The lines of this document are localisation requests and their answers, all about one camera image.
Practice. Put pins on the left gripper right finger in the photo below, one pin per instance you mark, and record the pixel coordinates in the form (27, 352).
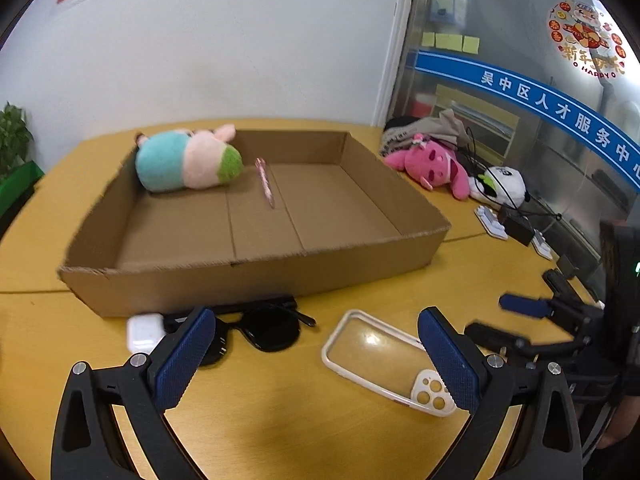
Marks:
(545, 442)

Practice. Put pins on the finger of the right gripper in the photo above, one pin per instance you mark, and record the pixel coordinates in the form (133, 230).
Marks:
(558, 312)
(494, 340)

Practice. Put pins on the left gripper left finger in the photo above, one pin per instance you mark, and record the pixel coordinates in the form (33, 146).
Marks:
(87, 441)

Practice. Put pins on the white clear phone case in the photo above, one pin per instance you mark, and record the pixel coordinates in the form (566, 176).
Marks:
(388, 362)

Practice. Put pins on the black sunglasses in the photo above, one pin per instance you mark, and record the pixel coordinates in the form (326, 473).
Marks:
(269, 325)

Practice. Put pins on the pink transparent pen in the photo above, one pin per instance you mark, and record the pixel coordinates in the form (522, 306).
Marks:
(261, 168)

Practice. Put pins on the pig plush toy green snout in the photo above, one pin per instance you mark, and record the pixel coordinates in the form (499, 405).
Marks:
(173, 160)

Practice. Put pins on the black power adapter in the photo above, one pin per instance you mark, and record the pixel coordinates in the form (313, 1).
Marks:
(516, 225)

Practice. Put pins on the white earbuds case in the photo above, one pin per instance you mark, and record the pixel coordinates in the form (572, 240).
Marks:
(144, 332)

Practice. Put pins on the white panda plush toy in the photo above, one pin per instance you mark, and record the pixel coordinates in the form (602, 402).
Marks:
(499, 186)

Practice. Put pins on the pink plush toy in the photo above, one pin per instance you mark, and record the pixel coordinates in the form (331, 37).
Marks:
(431, 165)

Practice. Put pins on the brown cardboard box tray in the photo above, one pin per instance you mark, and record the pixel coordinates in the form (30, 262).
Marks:
(342, 218)

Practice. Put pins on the grey printed cloth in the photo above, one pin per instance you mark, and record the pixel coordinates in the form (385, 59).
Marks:
(446, 128)

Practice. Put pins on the green potted plant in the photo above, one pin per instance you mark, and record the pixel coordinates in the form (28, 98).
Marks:
(15, 139)

